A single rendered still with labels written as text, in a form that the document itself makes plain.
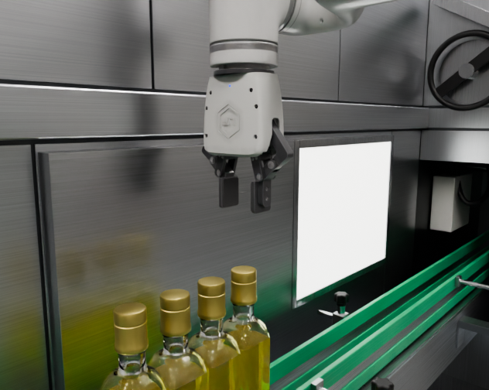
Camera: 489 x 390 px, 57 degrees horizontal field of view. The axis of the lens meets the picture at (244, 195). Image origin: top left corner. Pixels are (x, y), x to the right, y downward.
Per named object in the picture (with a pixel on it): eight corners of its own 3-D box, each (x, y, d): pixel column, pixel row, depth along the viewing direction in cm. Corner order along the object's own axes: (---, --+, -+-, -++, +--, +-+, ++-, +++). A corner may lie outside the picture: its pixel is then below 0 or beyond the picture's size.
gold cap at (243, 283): (242, 293, 63) (242, 263, 62) (262, 299, 61) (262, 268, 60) (224, 300, 60) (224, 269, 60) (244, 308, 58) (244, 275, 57)
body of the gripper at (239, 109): (193, 65, 56) (195, 155, 58) (255, 56, 50) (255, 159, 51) (234, 70, 62) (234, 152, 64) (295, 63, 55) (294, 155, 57)
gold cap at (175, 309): (178, 320, 54) (177, 285, 54) (197, 329, 52) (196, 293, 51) (153, 330, 52) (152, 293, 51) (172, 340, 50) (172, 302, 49)
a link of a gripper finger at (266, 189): (250, 159, 55) (250, 213, 56) (270, 160, 53) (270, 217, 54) (266, 157, 57) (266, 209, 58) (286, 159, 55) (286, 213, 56)
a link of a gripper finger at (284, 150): (249, 105, 55) (236, 146, 57) (296, 132, 51) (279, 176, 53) (255, 105, 56) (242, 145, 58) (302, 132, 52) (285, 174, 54)
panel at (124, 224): (377, 259, 124) (383, 135, 118) (388, 261, 122) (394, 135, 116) (56, 413, 59) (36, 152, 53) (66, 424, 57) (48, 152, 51)
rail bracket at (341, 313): (322, 342, 99) (323, 284, 97) (350, 353, 94) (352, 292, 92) (312, 349, 96) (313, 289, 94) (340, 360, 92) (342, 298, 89)
